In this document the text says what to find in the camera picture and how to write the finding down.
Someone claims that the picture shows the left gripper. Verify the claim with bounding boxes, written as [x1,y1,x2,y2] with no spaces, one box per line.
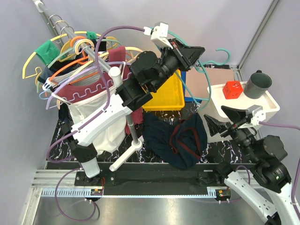
[150,38,205,92]

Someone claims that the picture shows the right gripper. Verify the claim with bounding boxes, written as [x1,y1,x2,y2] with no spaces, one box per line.
[202,105,259,162]

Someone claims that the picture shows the teal plastic hanger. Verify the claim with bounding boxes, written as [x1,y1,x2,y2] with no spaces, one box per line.
[164,30,233,113]

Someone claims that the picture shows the navy tank top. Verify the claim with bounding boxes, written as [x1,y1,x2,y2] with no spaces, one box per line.
[142,113,208,170]

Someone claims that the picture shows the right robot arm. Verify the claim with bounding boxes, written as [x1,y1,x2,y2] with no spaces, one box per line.
[204,105,300,225]

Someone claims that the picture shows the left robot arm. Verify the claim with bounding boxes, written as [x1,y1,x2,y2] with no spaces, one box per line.
[71,38,205,186]

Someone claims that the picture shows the lavender plastic hanger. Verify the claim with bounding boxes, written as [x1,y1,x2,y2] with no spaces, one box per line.
[45,61,132,110]

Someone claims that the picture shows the orange plastic hanger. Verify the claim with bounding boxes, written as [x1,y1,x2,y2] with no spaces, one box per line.
[43,36,95,90]

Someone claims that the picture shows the maroon white tank top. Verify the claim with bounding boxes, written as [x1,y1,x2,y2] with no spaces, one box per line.
[53,70,144,156]

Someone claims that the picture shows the yellow plastic hanger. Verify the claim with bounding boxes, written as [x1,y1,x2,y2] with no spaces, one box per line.
[22,31,101,79]

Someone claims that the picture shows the white storage box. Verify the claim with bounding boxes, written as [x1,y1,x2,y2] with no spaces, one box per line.
[198,84,280,143]

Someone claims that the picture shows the pink board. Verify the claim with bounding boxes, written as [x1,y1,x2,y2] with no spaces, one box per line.
[185,68,234,98]

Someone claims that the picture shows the red cube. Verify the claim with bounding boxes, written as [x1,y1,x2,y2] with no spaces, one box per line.
[223,81,243,99]

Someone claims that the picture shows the yellow plastic tray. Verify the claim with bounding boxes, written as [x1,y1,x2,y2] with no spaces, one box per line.
[142,70,185,111]

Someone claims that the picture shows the dark green mug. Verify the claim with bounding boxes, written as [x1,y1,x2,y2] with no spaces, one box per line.
[244,70,272,99]

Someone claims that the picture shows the metal clothes rack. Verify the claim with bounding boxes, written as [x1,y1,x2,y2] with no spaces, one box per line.
[32,0,162,172]

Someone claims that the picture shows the green garment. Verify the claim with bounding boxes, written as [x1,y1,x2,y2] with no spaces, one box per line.
[34,36,88,69]

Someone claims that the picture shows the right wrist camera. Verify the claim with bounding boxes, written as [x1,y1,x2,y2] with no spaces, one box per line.
[241,105,266,128]

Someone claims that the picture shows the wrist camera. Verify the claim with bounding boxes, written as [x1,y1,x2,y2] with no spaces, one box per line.
[241,105,266,128]
[143,22,173,49]

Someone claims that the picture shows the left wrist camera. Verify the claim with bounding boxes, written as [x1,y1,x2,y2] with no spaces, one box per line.
[143,22,173,49]

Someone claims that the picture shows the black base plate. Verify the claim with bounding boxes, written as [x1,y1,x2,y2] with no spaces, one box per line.
[53,161,242,196]

